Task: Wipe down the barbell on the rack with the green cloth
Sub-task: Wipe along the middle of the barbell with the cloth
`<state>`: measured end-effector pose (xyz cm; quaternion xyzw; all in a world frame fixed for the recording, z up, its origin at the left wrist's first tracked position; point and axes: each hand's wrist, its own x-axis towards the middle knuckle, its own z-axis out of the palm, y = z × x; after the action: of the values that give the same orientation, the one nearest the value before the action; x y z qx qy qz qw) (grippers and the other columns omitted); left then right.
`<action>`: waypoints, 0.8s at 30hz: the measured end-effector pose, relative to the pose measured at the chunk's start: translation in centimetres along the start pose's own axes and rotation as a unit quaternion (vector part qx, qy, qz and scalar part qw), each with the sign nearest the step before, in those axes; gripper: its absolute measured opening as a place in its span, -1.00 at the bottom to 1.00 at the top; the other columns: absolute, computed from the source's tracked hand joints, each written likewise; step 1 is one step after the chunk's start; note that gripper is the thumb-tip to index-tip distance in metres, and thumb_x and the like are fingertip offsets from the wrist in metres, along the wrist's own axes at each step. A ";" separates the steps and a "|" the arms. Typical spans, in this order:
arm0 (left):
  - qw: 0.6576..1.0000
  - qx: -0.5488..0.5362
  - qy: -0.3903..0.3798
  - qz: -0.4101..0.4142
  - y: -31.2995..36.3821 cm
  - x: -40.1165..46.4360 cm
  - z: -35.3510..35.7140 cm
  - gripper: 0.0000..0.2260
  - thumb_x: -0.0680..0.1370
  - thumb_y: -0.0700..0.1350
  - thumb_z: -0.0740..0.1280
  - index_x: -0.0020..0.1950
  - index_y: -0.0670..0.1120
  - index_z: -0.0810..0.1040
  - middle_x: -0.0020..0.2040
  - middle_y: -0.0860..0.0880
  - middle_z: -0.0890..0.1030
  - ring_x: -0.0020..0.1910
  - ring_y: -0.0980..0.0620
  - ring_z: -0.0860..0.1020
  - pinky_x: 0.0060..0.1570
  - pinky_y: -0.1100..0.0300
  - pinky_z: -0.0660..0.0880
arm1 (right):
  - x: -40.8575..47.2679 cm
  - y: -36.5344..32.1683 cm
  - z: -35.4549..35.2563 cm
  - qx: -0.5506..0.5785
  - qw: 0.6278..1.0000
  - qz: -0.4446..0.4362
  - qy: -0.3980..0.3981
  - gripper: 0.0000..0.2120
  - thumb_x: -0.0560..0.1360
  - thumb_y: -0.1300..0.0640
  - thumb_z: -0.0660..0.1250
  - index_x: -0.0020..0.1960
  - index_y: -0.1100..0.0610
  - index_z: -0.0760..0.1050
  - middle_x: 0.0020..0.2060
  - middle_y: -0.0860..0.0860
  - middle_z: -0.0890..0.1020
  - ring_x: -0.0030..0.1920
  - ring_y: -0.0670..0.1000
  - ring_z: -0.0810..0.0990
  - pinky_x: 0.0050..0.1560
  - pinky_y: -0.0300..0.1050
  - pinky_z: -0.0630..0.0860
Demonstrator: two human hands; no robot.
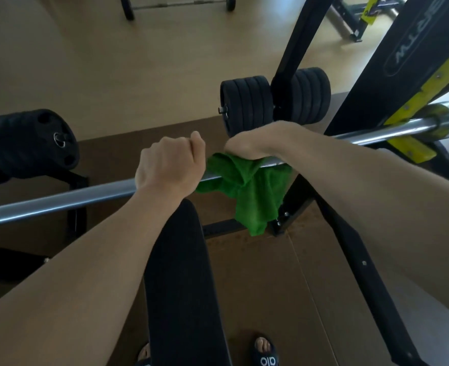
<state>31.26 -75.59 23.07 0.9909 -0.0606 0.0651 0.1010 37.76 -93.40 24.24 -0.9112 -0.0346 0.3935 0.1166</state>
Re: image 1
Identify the person's right hand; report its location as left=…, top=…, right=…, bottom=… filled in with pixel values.
left=223, top=120, right=298, bottom=161

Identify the small barbell with black plates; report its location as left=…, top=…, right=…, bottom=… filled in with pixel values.
left=119, top=0, right=237, bottom=21

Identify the silver barbell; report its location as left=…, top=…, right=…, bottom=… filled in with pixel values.
left=0, top=102, right=449, bottom=232

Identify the black bench pad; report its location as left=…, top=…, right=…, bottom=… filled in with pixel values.
left=143, top=198, right=233, bottom=366

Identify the green cleaning cloth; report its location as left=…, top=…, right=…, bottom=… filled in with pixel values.
left=196, top=152, right=294, bottom=237

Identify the black yellow gym machine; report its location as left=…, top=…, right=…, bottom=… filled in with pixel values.
left=329, top=0, right=406, bottom=43

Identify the brown floor mat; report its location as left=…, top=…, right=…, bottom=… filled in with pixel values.
left=0, top=91, right=449, bottom=366

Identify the person's right forearm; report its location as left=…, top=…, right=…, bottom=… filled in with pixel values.
left=277, top=120, right=449, bottom=340

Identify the yellow bar hook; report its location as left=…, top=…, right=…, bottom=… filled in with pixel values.
left=386, top=135, right=437, bottom=164

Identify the black bench press rack frame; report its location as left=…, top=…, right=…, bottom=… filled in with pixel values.
left=0, top=0, right=449, bottom=366

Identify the stack of black weight plates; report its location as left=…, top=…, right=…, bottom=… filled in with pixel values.
left=0, top=108, right=80, bottom=179
left=290, top=67, right=332, bottom=125
left=219, top=75, right=275, bottom=138

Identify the yellow upright guard strip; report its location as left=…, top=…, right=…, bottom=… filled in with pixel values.
left=383, top=38, right=449, bottom=126

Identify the person's left forearm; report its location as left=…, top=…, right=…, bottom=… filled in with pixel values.
left=0, top=185, right=189, bottom=366

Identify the person's left hand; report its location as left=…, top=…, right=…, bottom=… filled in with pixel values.
left=135, top=130, right=207, bottom=199

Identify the black slide slipper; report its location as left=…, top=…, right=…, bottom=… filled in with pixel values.
left=135, top=341, right=152, bottom=366
left=251, top=335, right=280, bottom=366

